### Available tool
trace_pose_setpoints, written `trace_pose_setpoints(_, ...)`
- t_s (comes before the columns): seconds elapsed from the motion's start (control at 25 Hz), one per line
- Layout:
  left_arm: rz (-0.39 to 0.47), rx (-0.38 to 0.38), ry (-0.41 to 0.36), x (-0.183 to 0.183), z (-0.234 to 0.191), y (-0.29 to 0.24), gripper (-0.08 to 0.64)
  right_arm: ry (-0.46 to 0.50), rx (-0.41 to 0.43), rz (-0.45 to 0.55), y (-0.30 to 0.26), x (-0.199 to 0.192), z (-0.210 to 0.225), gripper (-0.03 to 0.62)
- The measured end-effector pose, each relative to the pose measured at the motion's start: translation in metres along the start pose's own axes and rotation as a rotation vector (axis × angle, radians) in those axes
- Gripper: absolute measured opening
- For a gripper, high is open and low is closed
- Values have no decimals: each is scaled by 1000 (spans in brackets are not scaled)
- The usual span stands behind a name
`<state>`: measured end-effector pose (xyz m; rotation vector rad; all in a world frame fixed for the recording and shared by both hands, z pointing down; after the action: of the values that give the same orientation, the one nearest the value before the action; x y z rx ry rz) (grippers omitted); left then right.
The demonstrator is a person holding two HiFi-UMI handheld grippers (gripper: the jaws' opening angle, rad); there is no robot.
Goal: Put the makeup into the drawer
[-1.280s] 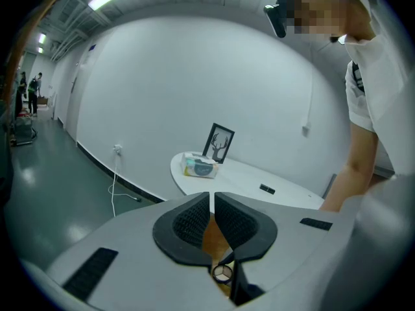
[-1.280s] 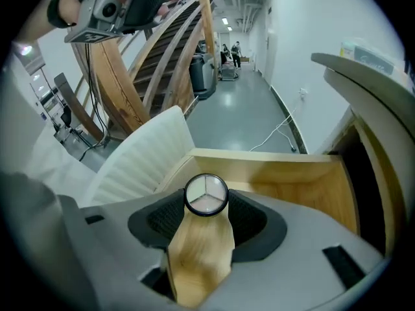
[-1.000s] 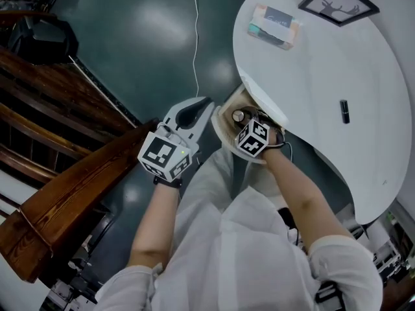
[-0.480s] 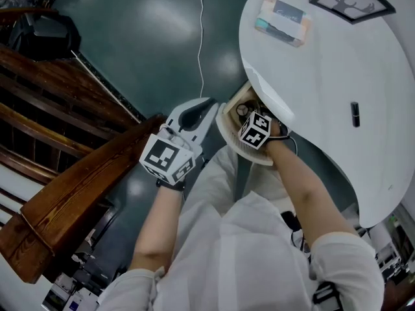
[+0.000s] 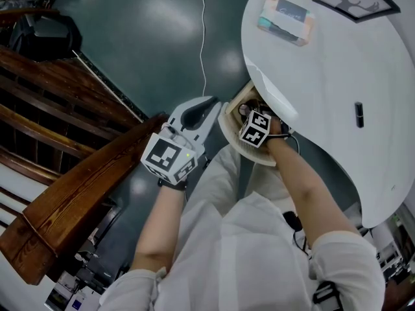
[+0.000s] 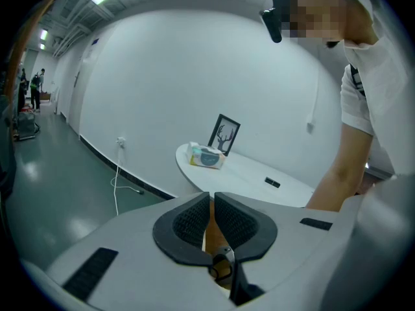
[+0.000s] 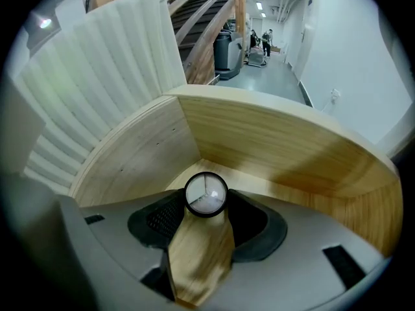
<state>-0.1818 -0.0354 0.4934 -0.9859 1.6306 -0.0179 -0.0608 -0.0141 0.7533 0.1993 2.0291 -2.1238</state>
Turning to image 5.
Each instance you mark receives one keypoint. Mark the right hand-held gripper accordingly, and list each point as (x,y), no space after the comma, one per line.
(255,129)

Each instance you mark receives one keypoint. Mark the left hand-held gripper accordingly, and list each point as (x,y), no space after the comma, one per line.
(162,155)

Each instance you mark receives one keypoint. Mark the black makeup tube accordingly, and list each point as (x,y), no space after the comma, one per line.
(359,114)

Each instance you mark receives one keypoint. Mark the person's right forearm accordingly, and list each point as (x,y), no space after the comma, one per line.
(301,186)

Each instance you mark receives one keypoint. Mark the person's left forearm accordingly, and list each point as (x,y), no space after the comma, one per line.
(159,225)

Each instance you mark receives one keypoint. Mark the person's left hand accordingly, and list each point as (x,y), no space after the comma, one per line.
(177,137)

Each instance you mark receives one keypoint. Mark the black clip-on device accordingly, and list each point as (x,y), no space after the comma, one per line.
(291,220)

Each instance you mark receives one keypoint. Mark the colourful printed box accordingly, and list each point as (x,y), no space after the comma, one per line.
(287,19)

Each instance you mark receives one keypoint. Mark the person's white clothing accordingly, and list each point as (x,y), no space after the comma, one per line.
(246,258)

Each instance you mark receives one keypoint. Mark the brown wooden bench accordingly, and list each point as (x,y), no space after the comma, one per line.
(71,186)

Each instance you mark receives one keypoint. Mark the black bag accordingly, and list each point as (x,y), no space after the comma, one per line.
(48,37)

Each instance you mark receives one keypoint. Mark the black deer picture frame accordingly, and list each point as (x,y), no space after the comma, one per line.
(356,0)

